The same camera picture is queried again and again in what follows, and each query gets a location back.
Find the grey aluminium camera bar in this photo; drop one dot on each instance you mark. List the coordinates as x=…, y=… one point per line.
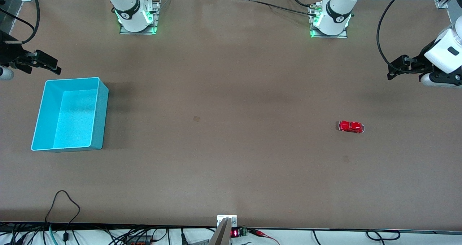
x=221, y=236

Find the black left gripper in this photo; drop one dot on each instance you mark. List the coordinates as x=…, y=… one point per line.
x=419, y=61

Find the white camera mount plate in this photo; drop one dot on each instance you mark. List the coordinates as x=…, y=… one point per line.
x=221, y=219

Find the red beetle toy car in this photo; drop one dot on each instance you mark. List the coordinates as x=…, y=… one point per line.
x=351, y=126

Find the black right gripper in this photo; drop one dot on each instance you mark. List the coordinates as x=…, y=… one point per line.
x=8, y=53

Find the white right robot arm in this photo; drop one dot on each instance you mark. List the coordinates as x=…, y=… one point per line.
x=128, y=7

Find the blue plastic box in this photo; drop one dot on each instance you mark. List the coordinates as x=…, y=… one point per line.
x=72, y=118

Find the black power strip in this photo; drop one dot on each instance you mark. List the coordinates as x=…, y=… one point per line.
x=139, y=241

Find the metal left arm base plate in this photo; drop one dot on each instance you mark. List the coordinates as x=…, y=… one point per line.
x=341, y=36

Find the red LED display module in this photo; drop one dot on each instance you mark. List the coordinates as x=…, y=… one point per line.
x=235, y=233

